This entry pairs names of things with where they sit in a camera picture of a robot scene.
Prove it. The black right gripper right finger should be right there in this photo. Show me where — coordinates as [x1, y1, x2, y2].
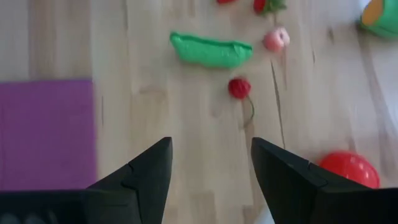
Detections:
[251, 136, 374, 224]

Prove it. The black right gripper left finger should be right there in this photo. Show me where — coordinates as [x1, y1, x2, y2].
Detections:
[86, 136, 174, 224]

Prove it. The red toy tomato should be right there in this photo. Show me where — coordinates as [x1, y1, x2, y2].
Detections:
[317, 151, 381, 190]

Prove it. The red toy cherry with stem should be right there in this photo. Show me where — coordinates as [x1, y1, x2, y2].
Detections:
[228, 76, 256, 129]

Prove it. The pink toy peach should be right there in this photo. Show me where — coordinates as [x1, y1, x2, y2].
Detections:
[262, 26, 291, 53]

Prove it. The green toy pea pod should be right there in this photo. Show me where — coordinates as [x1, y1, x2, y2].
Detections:
[169, 30, 254, 70]

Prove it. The green toy vegetable orange end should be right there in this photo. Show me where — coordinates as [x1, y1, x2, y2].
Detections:
[359, 0, 398, 39]

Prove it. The small green object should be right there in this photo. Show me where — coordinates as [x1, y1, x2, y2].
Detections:
[252, 0, 287, 16]

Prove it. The purple cloth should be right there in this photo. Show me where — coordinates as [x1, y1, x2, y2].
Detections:
[0, 79, 97, 191]

